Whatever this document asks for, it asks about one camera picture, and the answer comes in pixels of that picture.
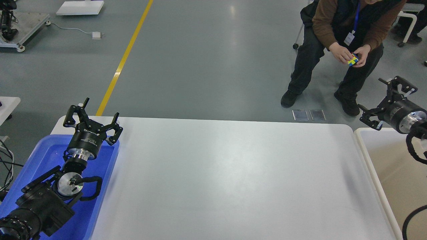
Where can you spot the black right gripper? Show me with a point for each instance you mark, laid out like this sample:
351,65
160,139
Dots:
401,114

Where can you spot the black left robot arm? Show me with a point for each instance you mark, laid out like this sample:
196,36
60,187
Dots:
46,202

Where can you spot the white floor power box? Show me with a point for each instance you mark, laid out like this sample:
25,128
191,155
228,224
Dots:
96,35

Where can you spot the colourful puzzle cube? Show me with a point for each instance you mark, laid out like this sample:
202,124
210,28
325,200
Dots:
354,60

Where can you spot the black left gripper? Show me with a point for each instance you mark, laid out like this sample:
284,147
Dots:
87,139

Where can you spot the person's left hand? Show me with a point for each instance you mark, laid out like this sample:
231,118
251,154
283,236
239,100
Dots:
362,54

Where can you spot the white side table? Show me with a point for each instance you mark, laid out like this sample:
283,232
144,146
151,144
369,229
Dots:
8,104

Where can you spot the white plastic bin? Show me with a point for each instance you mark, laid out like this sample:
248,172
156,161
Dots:
399,179

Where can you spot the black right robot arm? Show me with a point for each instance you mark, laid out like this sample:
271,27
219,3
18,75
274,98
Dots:
414,227

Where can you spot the white chair frame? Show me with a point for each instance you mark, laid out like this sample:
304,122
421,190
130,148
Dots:
403,25

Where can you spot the white flat board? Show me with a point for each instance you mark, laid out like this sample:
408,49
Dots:
84,7

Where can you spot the right metal floor plate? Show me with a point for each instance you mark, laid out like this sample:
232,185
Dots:
317,115

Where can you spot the seated person dark clothes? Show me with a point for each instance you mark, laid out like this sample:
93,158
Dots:
351,23

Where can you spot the person's right hand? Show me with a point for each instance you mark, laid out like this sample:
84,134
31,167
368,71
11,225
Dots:
342,54

